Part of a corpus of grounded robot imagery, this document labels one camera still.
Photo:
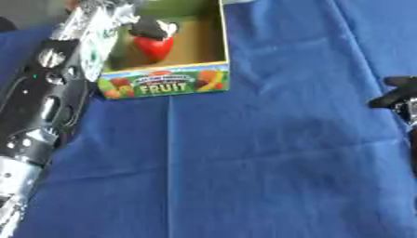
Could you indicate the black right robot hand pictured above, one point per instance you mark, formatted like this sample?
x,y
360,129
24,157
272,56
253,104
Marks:
x,y
396,93

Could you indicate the red toy fruit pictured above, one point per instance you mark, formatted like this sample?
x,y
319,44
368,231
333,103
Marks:
x,y
154,47

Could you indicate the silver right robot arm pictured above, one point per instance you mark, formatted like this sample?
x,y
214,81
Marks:
x,y
411,124

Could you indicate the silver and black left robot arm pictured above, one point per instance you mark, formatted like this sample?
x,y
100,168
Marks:
x,y
38,93

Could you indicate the cardboard box with fruit print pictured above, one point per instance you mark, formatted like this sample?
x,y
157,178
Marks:
x,y
163,83

